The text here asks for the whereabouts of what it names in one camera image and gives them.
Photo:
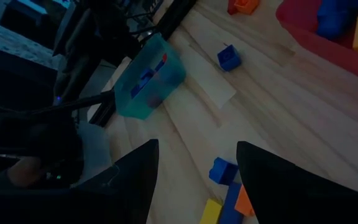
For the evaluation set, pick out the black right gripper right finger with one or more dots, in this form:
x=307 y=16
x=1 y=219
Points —
x=291 y=199

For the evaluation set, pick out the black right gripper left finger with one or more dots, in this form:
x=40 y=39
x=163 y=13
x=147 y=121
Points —
x=135 y=186

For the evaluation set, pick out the small blue block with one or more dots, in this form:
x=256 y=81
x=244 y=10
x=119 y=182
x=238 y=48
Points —
x=141 y=81
x=228 y=58

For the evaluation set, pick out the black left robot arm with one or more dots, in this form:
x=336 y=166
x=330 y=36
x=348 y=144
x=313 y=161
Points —
x=104 y=37

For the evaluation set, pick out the small orange block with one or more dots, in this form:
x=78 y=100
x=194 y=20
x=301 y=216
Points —
x=246 y=5
x=243 y=202

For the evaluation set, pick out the long dark blue block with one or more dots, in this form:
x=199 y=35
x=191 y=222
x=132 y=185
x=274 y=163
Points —
x=230 y=202

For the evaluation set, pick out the long yellow block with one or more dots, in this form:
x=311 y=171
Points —
x=211 y=213

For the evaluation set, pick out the green translucent plastic bin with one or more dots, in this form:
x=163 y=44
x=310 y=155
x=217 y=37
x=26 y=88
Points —
x=172 y=77

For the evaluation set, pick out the red plastic bin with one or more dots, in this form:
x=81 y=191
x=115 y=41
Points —
x=315 y=46

